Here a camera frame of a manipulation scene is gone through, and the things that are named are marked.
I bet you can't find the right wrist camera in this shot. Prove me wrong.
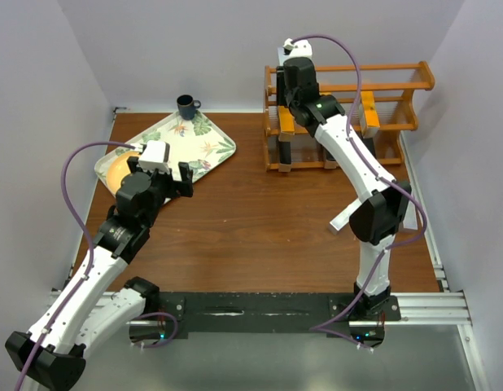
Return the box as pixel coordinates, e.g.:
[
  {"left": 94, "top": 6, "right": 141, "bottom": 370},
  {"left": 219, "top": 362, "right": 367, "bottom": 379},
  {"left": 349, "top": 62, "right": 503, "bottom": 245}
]
[{"left": 282, "top": 38, "right": 313, "bottom": 60}]

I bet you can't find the silver toothpaste box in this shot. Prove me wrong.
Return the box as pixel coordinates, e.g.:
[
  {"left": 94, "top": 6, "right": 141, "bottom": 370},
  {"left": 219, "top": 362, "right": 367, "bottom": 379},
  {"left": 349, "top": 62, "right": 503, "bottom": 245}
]
[
  {"left": 278, "top": 47, "right": 286, "bottom": 66},
  {"left": 400, "top": 202, "right": 419, "bottom": 232},
  {"left": 328, "top": 199, "right": 361, "bottom": 235}
]

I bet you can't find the white yellow toothpaste box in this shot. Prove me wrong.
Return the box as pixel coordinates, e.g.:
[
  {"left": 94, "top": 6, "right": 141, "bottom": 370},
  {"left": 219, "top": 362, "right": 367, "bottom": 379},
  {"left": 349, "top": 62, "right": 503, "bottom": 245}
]
[{"left": 358, "top": 91, "right": 380, "bottom": 138}]

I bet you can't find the yellow plate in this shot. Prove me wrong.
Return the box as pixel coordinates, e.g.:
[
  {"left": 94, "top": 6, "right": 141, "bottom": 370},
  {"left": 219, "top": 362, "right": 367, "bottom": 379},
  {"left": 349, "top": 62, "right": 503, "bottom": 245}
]
[{"left": 106, "top": 151, "right": 139, "bottom": 195}]

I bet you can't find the black toothpaste box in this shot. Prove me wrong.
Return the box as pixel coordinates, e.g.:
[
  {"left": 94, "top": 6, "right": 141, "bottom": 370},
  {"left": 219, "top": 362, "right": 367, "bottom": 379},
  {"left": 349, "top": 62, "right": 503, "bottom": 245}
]
[
  {"left": 362, "top": 138, "right": 377, "bottom": 158},
  {"left": 278, "top": 135, "right": 292, "bottom": 173},
  {"left": 324, "top": 149, "right": 338, "bottom": 169}
]

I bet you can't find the wooden shelf rack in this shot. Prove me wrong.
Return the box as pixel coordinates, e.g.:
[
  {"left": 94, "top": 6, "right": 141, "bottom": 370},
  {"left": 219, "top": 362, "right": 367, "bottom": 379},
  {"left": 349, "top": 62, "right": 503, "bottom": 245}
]
[{"left": 263, "top": 61, "right": 435, "bottom": 172}]

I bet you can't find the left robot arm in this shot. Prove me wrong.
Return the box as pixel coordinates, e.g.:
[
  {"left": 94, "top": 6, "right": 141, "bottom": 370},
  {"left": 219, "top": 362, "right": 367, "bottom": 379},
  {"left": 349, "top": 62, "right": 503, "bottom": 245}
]
[{"left": 5, "top": 156, "right": 193, "bottom": 390}]

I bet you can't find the leaf-patterned tray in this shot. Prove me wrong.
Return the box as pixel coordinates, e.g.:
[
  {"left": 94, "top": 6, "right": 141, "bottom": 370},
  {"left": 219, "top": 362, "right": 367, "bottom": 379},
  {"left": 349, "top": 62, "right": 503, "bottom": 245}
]
[{"left": 94, "top": 112, "right": 237, "bottom": 189}]

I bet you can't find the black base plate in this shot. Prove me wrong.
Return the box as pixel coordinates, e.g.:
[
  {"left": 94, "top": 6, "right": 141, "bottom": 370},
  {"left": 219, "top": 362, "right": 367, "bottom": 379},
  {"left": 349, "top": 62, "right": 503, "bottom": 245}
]
[{"left": 153, "top": 291, "right": 401, "bottom": 341}]

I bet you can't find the white R.O toothpaste box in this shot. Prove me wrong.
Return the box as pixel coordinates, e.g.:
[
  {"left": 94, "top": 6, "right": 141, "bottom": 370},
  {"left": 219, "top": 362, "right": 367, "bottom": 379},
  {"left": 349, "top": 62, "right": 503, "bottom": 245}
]
[{"left": 278, "top": 106, "right": 295, "bottom": 139}]

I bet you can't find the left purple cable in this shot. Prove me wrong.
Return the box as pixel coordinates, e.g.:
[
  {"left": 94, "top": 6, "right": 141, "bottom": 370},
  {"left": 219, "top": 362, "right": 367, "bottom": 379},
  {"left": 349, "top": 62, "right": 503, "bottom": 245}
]
[{"left": 15, "top": 141, "right": 145, "bottom": 391}]

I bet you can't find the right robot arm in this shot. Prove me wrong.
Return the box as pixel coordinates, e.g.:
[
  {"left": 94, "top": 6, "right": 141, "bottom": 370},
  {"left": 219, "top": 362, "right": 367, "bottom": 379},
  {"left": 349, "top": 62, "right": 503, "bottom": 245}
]
[{"left": 277, "top": 57, "right": 411, "bottom": 320}]

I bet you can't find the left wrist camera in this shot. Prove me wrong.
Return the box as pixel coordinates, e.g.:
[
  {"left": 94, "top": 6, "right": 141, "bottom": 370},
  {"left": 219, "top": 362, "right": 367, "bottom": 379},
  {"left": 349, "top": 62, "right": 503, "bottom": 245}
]
[{"left": 138, "top": 140, "right": 170, "bottom": 174}]

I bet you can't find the dark blue mug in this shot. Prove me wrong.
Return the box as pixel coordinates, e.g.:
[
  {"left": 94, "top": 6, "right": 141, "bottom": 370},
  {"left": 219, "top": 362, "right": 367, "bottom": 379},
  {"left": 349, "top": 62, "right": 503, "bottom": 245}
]
[{"left": 177, "top": 94, "right": 202, "bottom": 121}]

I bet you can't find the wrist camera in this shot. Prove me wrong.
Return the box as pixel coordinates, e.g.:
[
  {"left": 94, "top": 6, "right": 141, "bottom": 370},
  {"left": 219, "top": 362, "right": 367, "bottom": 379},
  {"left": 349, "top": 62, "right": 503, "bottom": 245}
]
[
  {"left": 138, "top": 140, "right": 170, "bottom": 174},
  {"left": 282, "top": 38, "right": 313, "bottom": 60}
]

